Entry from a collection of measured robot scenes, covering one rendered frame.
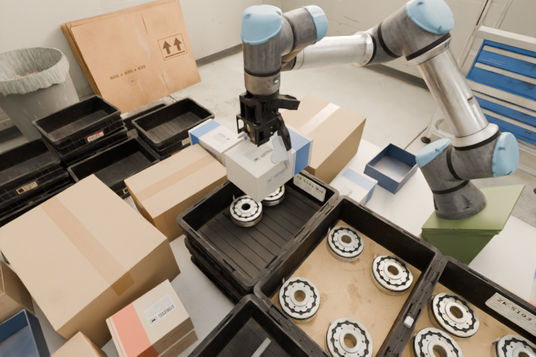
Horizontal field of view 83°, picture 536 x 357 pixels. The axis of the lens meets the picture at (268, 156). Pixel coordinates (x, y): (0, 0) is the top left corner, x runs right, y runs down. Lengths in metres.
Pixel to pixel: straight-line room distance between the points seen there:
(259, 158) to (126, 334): 0.51
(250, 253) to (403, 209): 0.64
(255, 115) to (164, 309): 0.53
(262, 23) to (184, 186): 0.67
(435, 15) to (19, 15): 2.82
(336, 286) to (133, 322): 0.51
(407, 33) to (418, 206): 0.68
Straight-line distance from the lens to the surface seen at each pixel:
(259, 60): 0.58
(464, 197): 1.11
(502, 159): 0.98
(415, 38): 0.91
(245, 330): 0.84
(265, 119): 0.66
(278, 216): 0.99
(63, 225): 1.06
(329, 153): 1.12
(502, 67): 2.53
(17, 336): 1.18
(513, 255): 1.35
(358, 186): 1.18
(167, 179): 1.11
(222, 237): 0.96
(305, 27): 0.63
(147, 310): 0.88
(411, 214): 1.28
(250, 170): 0.70
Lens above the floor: 1.63
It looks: 42 degrees down
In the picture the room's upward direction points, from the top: straight up
